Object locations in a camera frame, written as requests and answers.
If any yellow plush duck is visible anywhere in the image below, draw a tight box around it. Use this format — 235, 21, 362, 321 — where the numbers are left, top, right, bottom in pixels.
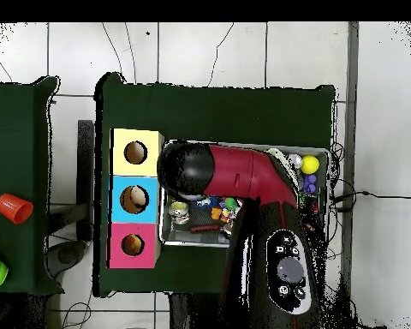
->
122, 234, 145, 255

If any yellow ball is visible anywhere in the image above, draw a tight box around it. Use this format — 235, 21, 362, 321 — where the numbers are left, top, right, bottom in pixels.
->
300, 154, 320, 175

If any orange plastic cup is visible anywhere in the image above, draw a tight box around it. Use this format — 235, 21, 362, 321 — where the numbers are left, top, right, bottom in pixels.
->
0, 192, 34, 225

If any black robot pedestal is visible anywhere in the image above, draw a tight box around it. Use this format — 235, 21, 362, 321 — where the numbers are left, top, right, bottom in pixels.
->
169, 292, 227, 329

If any crushed metal can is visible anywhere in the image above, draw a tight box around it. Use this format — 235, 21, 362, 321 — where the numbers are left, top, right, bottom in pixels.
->
168, 200, 191, 225

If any wooden box with three holes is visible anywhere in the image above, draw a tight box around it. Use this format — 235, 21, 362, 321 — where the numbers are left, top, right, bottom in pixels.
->
108, 127, 166, 270

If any black power cable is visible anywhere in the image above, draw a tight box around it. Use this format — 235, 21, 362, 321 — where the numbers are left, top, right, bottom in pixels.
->
333, 189, 411, 204

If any shallow mesh bin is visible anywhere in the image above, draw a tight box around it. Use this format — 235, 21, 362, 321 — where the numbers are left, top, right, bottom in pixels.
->
158, 138, 331, 248

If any purple toy building block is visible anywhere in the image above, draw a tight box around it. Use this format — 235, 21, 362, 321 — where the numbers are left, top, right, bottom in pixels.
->
302, 173, 319, 194

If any dark green tablecloth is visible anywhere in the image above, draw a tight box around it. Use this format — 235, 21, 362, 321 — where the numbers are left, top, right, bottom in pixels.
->
92, 71, 337, 298
0, 75, 64, 297

